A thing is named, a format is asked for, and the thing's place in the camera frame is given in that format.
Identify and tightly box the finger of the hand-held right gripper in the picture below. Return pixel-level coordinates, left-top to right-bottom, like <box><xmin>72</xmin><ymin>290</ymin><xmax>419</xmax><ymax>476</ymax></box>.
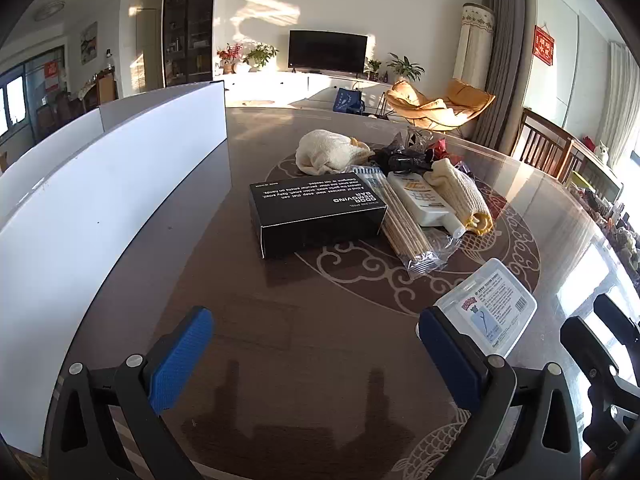
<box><xmin>560</xmin><ymin>316</ymin><xmax>626</xmax><ymax>396</ymax></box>
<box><xmin>594</xmin><ymin>293</ymin><xmax>640</xmax><ymax>331</ymax></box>

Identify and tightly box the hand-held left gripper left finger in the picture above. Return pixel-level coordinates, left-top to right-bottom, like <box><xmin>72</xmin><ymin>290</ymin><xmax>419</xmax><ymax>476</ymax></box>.
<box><xmin>47</xmin><ymin>306</ymin><xmax>216</xmax><ymax>480</ymax></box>

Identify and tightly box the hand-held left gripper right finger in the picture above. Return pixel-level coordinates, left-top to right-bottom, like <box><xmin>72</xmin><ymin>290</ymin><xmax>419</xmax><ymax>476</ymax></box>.
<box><xmin>416</xmin><ymin>305</ymin><xmax>583</xmax><ymax>480</ymax></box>

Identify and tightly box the clear plastic floss box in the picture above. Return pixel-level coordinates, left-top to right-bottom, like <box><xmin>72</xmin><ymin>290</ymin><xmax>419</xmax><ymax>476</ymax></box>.
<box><xmin>434</xmin><ymin>258</ymin><xmax>538</xmax><ymax>359</ymax></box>

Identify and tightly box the cream knitted dishcloth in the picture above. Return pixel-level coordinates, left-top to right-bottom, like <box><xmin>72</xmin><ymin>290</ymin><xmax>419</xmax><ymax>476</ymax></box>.
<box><xmin>430</xmin><ymin>158</ymin><xmax>496</xmax><ymax>236</ymax></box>

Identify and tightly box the black cardboard box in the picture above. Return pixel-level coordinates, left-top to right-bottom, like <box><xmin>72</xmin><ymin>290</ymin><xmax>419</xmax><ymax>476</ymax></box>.
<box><xmin>249</xmin><ymin>172</ymin><xmax>388</xmax><ymax>260</ymax></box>

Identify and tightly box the black mesh bow hair clip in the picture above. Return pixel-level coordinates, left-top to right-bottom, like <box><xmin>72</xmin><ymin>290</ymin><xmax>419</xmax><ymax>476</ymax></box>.
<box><xmin>370</xmin><ymin>145</ymin><xmax>433</xmax><ymax>173</ymax></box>

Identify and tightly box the cluttered side table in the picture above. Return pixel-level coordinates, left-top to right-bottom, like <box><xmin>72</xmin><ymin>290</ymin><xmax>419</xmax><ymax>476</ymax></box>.
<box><xmin>565</xmin><ymin>140</ymin><xmax>640</xmax><ymax>271</ymax></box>

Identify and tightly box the clear bag of cotton swabs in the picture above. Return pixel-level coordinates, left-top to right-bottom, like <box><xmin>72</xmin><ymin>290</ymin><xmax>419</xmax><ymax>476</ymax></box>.
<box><xmin>350</xmin><ymin>165</ymin><xmax>463</xmax><ymax>281</ymax></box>

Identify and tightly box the white plastic bottle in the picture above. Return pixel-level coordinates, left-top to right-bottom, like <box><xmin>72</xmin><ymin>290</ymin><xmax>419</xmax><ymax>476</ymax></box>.
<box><xmin>387</xmin><ymin>171</ymin><xmax>467</xmax><ymax>238</ymax></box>

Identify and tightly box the wooden chair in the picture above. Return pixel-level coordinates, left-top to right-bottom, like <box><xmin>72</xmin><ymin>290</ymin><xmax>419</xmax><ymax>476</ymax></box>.
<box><xmin>510</xmin><ymin>107</ymin><xmax>588</xmax><ymax>181</ymax></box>

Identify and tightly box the red pouch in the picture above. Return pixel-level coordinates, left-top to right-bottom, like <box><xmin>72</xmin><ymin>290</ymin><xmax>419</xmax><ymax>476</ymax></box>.
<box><xmin>434</xmin><ymin>140</ymin><xmax>463</xmax><ymax>166</ymax></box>

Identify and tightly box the white curtain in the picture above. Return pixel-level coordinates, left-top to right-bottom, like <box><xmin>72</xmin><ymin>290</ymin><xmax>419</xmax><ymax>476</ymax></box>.
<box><xmin>607</xmin><ymin>40</ymin><xmax>640</xmax><ymax>161</ymax></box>

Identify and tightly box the clear acrylic hair clip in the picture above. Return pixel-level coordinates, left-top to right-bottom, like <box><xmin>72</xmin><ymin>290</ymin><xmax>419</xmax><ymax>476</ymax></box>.
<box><xmin>405</xmin><ymin>127</ymin><xmax>437</xmax><ymax>153</ymax></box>

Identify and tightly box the white knitted dishcloth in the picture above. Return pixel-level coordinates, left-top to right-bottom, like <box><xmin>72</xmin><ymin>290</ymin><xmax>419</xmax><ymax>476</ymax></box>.
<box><xmin>295</xmin><ymin>129</ymin><xmax>376</xmax><ymax>176</ymax></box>

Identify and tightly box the orange lounge chair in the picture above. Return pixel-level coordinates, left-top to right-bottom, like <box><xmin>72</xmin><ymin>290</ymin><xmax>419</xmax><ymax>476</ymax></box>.
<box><xmin>384</xmin><ymin>77</ymin><xmax>496</xmax><ymax>133</ymax></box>

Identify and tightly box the grey curtain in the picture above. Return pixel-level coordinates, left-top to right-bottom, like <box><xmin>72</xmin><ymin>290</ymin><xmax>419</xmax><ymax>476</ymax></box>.
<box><xmin>470</xmin><ymin>0</ymin><xmax>526</xmax><ymax>148</ymax></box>

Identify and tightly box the blue bag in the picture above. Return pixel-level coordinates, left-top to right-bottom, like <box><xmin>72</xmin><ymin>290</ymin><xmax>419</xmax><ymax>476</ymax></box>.
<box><xmin>332</xmin><ymin>87</ymin><xmax>366</xmax><ymax>113</ymax></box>

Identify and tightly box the white television cabinet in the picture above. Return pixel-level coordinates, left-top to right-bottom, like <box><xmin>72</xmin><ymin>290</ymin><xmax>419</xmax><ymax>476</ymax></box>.
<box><xmin>220</xmin><ymin>71</ymin><xmax>396</xmax><ymax>111</ymax></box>

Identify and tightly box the large leafy potted plant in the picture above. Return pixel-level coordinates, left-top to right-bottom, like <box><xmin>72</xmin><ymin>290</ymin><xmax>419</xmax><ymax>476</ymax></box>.
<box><xmin>386</xmin><ymin>52</ymin><xmax>426</xmax><ymax>83</ymax></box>

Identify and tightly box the covered standing air conditioner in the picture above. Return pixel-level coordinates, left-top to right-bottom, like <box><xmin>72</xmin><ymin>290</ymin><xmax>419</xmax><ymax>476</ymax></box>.
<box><xmin>457</xmin><ymin>2</ymin><xmax>498</xmax><ymax>92</ymax></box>

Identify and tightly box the red flower plant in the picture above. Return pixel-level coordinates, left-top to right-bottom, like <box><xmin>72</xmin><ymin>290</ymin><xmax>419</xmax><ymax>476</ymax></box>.
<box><xmin>216</xmin><ymin>42</ymin><xmax>244</xmax><ymax>75</ymax></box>

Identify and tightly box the green potted plant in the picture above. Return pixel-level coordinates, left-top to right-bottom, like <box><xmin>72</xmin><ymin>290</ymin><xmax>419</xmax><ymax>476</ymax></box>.
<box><xmin>243</xmin><ymin>44</ymin><xmax>279</xmax><ymax>72</ymax></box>

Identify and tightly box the dark display cabinet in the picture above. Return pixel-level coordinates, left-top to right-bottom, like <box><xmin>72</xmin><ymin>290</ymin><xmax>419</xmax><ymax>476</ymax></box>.
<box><xmin>161</xmin><ymin>0</ymin><xmax>218</xmax><ymax>88</ymax></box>

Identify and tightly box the black television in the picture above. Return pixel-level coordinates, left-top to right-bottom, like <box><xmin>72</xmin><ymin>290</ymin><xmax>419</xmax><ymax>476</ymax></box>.
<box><xmin>288</xmin><ymin>30</ymin><xmax>368</xmax><ymax>75</ymax></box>

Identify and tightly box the red wall hanging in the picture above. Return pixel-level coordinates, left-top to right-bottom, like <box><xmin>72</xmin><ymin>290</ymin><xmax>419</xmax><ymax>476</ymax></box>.
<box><xmin>532</xmin><ymin>24</ymin><xmax>557</xmax><ymax>66</ymax></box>

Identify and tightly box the framed wall painting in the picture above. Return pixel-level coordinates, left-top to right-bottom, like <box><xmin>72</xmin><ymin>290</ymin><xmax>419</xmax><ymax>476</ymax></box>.
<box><xmin>80</xmin><ymin>21</ymin><xmax>99</xmax><ymax>65</ymax></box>

